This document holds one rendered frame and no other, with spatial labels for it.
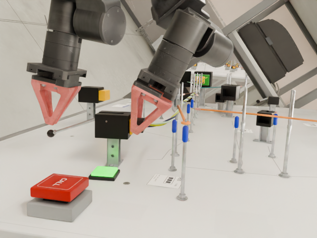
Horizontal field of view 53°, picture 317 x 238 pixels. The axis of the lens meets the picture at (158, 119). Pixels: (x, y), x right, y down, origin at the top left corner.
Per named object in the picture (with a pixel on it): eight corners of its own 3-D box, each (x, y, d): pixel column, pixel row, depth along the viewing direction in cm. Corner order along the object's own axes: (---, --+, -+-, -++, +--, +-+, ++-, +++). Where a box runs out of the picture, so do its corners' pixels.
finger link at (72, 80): (75, 125, 58) (84, 74, 56) (59, 133, 51) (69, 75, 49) (39, 116, 58) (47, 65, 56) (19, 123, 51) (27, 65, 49)
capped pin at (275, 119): (269, 157, 62) (273, 114, 61) (266, 155, 64) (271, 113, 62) (277, 157, 62) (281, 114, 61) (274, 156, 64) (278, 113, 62)
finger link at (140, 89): (155, 135, 56) (179, 88, 55) (150, 146, 49) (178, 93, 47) (121, 118, 56) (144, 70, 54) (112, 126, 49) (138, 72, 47)
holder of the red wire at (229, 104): (241, 114, 116) (244, 84, 114) (234, 119, 104) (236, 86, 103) (228, 112, 118) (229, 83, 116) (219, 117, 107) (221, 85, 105)
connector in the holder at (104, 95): (103, 98, 94) (103, 89, 94) (110, 99, 94) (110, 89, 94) (98, 100, 91) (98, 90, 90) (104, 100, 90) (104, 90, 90)
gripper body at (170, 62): (176, 92, 58) (195, 55, 56) (173, 100, 48) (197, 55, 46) (144, 76, 58) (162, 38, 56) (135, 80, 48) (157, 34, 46)
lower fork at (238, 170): (245, 174, 52) (252, 88, 50) (233, 174, 52) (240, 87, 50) (244, 171, 54) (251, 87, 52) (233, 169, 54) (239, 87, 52)
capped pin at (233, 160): (235, 163, 58) (239, 116, 56) (228, 162, 59) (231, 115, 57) (238, 161, 59) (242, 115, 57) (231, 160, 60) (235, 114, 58)
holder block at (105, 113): (101, 132, 57) (101, 110, 56) (132, 134, 56) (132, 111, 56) (94, 138, 53) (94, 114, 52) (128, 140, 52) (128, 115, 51)
